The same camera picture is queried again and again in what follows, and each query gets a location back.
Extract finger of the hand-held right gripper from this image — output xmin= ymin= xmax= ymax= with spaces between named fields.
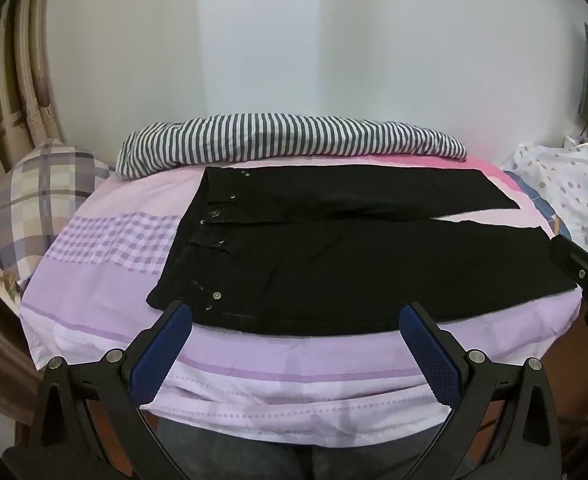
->
xmin=549 ymin=234 xmax=588 ymax=291

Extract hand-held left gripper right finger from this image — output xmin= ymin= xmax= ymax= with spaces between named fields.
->
xmin=398 ymin=302 xmax=563 ymax=480

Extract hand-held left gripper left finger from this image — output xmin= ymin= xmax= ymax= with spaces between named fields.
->
xmin=4 ymin=300 xmax=195 ymax=480

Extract black pants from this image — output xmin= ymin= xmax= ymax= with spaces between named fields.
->
xmin=146 ymin=166 xmax=579 ymax=337

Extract blue plaid cloth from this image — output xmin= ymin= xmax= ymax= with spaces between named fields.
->
xmin=504 ymin=170 xmax=572 ymax=241

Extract white dotted blanket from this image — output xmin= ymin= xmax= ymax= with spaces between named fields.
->
xmin=501 ymin=137 xmax=588 ymax=256

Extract purple pink bed sheet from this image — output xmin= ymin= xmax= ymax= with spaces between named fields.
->
xmin=20 ymin=152 xmax=582 ymax=448

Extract plaid pillow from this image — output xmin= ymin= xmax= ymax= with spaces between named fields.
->
xmin=0 ymin=139 xmax=112 ymax=291

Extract grey white striped blanket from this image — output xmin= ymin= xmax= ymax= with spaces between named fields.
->
xmin=116 ymin=114 xmax=467 ymax=180

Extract beige patterned curtain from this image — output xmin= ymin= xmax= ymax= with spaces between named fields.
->
xmin=0 ymin=0 xmax=69 ymax=261

